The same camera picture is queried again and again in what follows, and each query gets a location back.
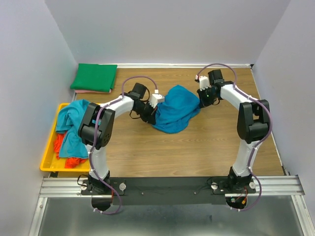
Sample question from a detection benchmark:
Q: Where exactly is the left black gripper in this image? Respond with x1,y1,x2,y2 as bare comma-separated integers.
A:
134,101,158,125

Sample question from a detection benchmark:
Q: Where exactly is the blue t shirt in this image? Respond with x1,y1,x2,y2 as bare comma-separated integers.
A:
153,85,200,134

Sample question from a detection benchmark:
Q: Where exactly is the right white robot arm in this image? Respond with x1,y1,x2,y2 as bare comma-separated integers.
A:
195,69,272,193

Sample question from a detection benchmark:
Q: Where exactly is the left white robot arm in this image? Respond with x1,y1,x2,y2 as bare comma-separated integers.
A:
78,83,165,195

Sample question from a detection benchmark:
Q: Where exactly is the folded pink t shirt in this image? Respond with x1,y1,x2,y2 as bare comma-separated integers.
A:
74,89,112,94

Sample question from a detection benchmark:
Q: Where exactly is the folded green t shirt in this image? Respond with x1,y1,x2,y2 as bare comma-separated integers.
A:
70,63,118,92

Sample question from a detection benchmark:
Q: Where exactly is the teal t shirt in bin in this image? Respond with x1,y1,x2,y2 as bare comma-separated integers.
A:
56,99,90,159

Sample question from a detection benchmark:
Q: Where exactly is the orange t shirt in bin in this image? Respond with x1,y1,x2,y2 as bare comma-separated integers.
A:
54,133,87,169

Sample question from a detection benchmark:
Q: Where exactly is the yellow plastic bin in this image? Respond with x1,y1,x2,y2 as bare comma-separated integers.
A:
40,103,90,173

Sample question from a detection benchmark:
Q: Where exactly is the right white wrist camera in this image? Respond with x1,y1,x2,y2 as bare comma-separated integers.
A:
198,76,211,91

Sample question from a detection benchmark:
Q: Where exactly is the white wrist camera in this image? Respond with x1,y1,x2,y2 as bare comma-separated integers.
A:
198,76,211,91
148,93,165,108

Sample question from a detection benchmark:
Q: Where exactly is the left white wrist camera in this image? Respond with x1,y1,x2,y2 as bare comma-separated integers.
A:
148,93,165,108

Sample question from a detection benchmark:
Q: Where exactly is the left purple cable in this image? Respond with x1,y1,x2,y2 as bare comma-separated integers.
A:
87,76,159,215

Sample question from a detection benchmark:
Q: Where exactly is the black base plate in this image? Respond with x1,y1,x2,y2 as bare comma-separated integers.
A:
81,177,256,210

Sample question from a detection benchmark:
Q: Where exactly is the aluminium frame rail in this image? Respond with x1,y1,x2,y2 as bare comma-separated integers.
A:
29,175,315,236

